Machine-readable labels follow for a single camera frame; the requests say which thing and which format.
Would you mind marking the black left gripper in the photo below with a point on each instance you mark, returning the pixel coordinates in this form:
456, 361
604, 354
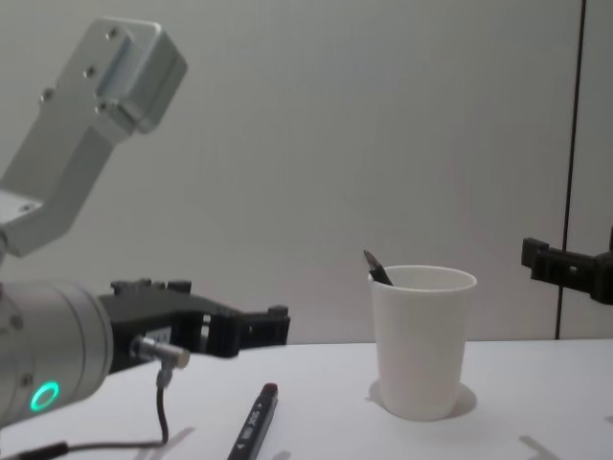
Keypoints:
158, 309

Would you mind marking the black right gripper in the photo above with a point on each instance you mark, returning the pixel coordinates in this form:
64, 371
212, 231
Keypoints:
606, 278

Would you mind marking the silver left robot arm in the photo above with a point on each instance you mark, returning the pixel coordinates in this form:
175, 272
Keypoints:
57, 330

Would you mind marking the black pen with red tip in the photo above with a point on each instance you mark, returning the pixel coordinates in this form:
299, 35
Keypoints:
254, 421

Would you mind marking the black pen with grey clip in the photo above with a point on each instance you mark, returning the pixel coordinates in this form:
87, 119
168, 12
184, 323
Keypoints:
378, 269

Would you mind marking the white paper cup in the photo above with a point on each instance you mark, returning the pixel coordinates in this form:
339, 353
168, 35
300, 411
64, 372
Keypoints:
421, 345

